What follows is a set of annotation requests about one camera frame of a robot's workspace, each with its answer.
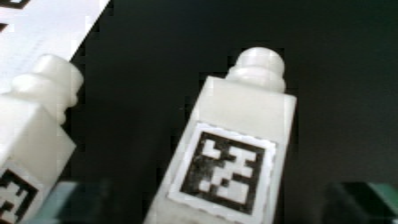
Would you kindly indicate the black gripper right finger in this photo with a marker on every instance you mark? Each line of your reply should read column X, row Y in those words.
column 361, row 203

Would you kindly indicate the white table leg with tag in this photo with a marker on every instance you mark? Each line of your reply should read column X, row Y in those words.
column 221, row 184

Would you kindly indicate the white base tag plate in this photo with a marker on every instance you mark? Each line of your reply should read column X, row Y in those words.
column 43, row 29

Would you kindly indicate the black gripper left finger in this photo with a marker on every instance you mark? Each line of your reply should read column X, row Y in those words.
column 77, row 204

